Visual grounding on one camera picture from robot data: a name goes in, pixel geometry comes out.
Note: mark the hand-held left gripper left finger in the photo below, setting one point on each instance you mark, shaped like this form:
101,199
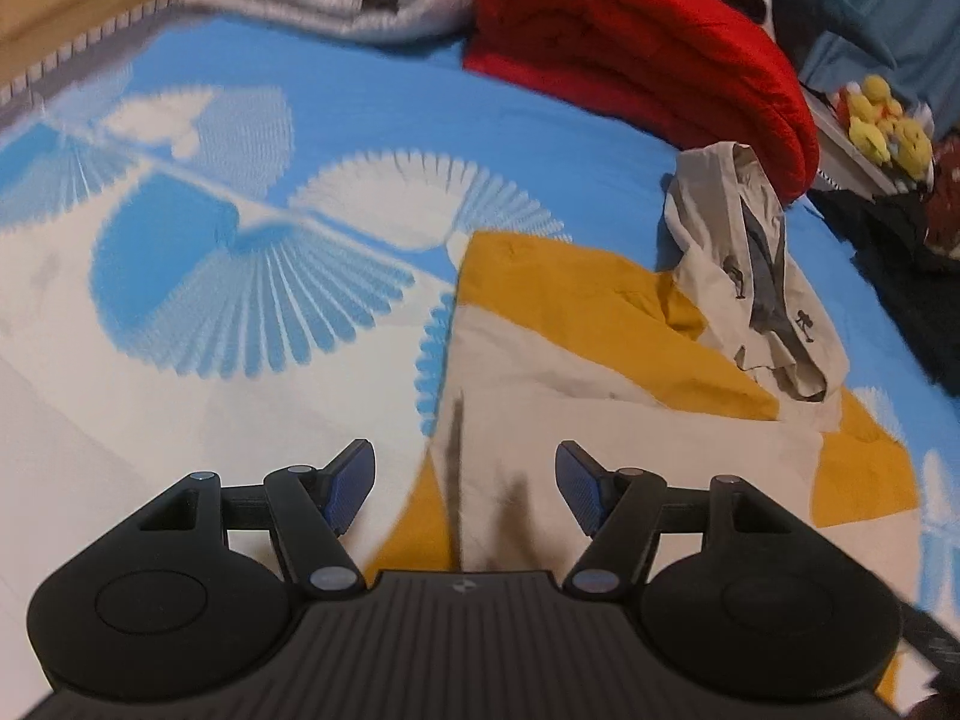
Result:
351,486

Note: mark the white window sill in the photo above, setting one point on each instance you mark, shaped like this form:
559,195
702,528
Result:
840,131

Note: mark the blue curtain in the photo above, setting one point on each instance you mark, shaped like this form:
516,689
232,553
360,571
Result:
915,15

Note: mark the yellow and beige jacket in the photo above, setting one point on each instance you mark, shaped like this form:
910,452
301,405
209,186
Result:
600,360

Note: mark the yellow plush toy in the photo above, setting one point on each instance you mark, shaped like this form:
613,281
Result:
874,99
896,142

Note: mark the red-brown cushion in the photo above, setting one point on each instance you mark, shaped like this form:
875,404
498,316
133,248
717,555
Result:
946,202

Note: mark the folded red blanket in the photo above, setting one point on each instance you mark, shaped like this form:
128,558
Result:
645,52

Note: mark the blue and white printed blanket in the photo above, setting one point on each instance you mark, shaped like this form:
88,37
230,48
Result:
210,255

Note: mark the pile of black clothes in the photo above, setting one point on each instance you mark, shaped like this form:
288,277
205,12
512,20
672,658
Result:
900,255

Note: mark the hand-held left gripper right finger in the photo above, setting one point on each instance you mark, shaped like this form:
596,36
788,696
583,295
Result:
579,486

